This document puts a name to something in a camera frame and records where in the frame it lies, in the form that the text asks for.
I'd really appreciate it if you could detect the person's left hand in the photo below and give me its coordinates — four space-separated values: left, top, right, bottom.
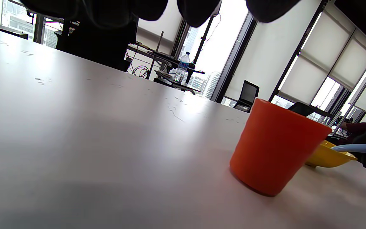
19 0 366 54

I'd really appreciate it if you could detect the white roller blind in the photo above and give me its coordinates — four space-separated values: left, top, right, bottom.
278 12 356 104
329 29 366 92

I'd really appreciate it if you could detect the orange plastic cup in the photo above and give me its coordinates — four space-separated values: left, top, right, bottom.
229 98 333 197

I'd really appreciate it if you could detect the yellow plastic bowl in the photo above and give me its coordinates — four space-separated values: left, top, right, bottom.
305 140 358 168

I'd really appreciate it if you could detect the clear water bottle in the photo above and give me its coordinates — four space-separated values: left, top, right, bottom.
174 52 190 84

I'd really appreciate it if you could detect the black cable bundle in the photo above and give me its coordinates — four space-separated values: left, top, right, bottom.
125 52 153 79

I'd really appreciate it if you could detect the black mesh office chair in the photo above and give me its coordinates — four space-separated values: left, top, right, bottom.
55 16 139 72

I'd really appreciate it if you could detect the blue handled baby spoon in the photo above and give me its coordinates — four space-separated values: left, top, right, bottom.
331 144 366 156

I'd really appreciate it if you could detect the silver metal stand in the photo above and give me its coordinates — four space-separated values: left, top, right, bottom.
332 73 366 135

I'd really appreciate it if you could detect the black light stand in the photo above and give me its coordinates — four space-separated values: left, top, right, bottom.
186 15 216 85

